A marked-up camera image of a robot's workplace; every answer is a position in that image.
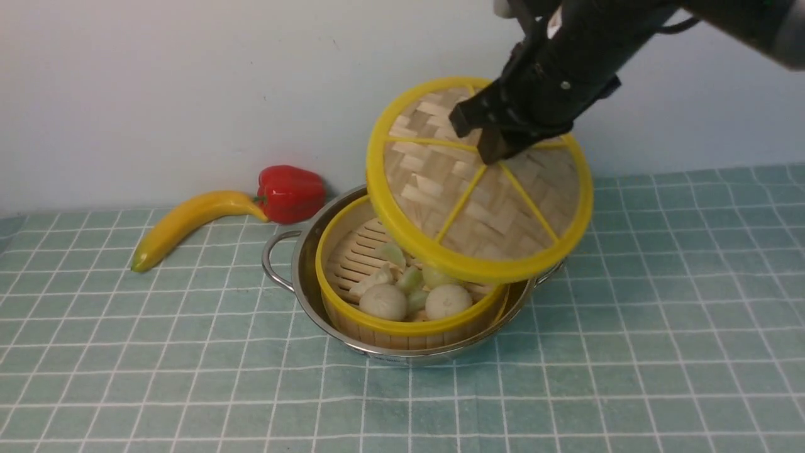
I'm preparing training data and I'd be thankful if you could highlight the yellow banana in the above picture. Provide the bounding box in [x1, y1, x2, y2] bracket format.
[130, 191, 269, 272]

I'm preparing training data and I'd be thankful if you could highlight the red bell pepper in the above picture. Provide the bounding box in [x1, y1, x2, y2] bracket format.
[254, 165, 327, 225]

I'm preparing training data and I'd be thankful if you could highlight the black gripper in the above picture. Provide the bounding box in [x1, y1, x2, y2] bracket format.
[448, 1, 679, 165]

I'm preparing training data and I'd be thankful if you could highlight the green round bun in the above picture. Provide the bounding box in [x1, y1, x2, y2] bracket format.
[421, 265, 459, 290]

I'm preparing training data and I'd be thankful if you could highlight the dark robot arm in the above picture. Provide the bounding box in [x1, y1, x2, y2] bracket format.
[449, 1, 804, 165]

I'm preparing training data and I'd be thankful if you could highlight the stainless steel pot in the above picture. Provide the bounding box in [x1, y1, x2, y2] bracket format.
[262, 184, 565, 367]

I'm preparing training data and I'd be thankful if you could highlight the white round bun front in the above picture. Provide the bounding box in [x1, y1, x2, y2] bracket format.
[358, 284, 408, 322]

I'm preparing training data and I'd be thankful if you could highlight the white round bun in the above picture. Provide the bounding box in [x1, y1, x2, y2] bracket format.
[358, 284, 408, 322]
[425, 284, 474, 321]

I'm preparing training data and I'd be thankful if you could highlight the teal checkered tablecloth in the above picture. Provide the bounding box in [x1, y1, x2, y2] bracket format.
[1, 166, 804, 452]

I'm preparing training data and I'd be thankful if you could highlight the bamboo steamer basket yellow rim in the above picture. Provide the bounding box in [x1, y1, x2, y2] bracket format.
[314, 195, 508, 350]

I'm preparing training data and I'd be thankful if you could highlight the woven bamboo steamer lid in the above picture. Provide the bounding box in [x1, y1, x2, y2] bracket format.
[366, 77, 594, 284]

